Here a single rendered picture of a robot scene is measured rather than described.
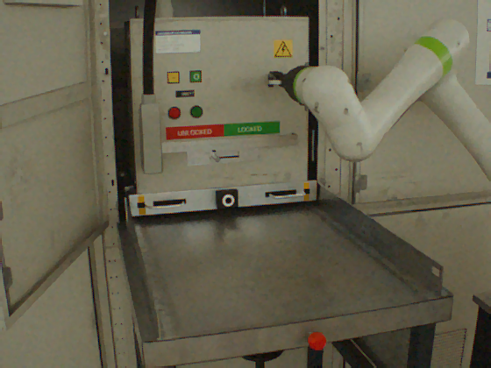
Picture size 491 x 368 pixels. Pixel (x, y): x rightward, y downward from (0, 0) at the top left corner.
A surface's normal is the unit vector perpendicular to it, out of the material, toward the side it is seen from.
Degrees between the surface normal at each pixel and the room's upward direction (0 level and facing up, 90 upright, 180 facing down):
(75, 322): 90
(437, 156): 90
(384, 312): 90
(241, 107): 90
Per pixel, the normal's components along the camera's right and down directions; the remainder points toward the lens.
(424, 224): 0.27, 0.25
